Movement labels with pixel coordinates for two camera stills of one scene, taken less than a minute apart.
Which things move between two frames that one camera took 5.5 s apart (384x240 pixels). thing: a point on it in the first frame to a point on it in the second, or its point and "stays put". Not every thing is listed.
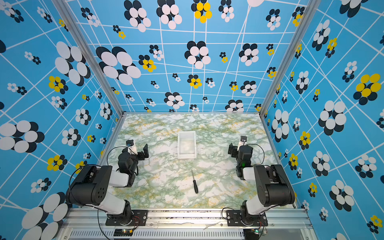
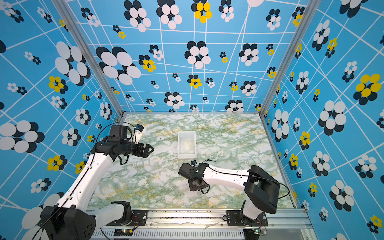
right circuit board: [251, 234] stays put
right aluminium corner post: [310, 10] stays put
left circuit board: [123, 232] stays put
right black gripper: [234, 149] to [192, 188]
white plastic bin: [186, 145] stays put
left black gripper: [145, 155] to [146, 152]
